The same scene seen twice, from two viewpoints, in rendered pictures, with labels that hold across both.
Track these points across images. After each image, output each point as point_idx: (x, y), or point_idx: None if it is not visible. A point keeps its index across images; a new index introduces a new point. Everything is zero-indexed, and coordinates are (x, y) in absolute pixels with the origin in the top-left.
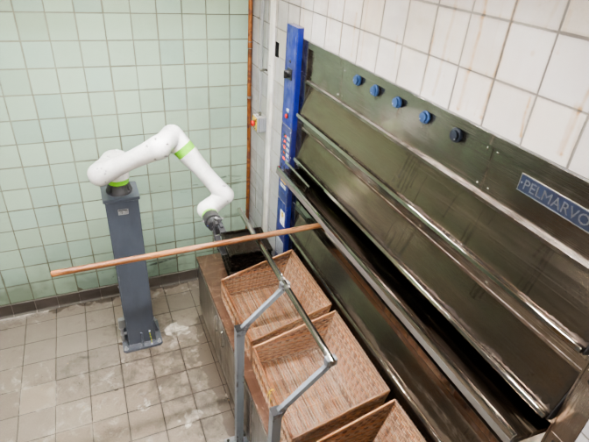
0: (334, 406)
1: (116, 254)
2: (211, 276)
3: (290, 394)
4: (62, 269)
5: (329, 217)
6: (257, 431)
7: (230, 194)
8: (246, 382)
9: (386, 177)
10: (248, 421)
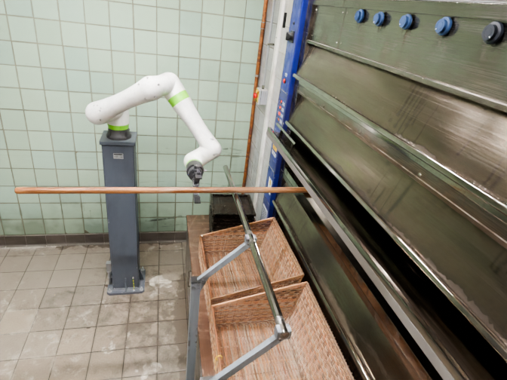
0: None
1: (108, 197)
2: (195, 234)
3: None
4: (27, 188)
5: (311, 174)
6: None
7: (217, 148)
8: (199, 343)
9: (381, 118)
10: None
